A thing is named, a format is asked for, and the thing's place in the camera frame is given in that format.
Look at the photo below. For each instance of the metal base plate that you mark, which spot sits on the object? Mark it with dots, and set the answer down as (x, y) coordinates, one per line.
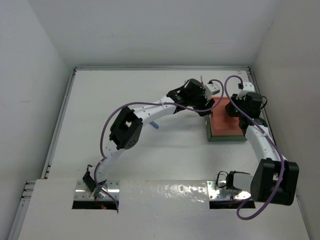
(82, 192)
(216, 194)

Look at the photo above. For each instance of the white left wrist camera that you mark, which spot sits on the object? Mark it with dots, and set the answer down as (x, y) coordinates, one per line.
(211, 89)

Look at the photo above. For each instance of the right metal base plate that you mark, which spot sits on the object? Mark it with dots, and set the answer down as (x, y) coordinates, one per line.
(216, 194)

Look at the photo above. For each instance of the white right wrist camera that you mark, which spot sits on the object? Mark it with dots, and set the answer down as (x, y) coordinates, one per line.
(246, 87)

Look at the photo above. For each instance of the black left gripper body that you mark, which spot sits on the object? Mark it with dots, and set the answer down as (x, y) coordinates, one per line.
(200, 100)

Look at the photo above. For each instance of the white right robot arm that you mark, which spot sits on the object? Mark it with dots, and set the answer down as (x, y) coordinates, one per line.
(275, 179)

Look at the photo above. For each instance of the green drawer box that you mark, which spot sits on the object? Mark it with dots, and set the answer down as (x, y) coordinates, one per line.
(221, 138)

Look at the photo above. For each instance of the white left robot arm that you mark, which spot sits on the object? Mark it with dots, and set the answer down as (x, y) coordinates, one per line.
(128, 124)

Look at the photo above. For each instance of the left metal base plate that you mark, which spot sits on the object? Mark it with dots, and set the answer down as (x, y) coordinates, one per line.
(82, 192)

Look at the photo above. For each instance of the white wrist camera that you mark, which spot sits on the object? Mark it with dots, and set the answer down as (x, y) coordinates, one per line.
(211, 89)
(246, 87)

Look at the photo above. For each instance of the white front cover board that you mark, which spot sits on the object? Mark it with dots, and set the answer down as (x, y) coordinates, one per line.
(152, 210)

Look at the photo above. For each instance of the salmon red drawer box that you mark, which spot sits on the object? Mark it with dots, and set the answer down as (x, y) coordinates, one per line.
(222, 125)

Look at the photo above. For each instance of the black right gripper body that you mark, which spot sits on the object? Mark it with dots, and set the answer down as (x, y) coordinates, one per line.
(233, 112)

